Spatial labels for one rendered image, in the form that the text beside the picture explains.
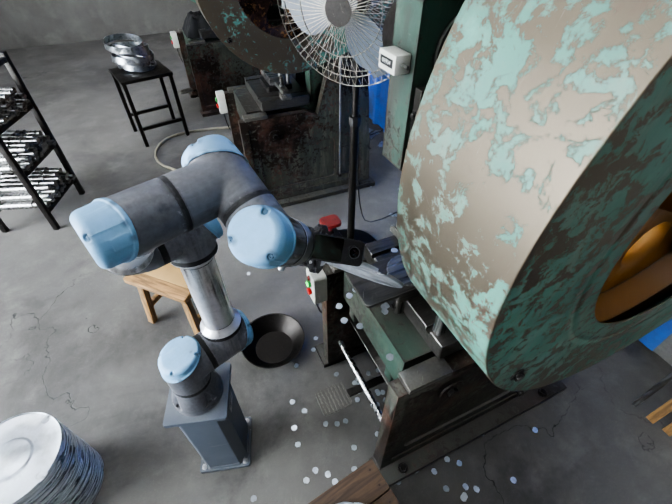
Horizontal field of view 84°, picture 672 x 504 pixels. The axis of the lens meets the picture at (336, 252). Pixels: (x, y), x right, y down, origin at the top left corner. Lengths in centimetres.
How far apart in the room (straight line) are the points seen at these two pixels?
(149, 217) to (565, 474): 170
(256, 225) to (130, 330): 176
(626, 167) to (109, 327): 215
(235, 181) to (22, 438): 133
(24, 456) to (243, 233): 130
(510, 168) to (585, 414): 173
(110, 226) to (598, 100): 44
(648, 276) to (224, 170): 78
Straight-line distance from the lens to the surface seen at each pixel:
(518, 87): 34
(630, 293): 89
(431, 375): 109
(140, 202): 47
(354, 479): 127
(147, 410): 189
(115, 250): 47
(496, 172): 34
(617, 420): 206
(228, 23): 199
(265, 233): 44
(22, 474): 161
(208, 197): 48
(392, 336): 113
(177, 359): 112
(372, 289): 105
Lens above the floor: 158
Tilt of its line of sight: 44 degrees down
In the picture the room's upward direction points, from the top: straight up
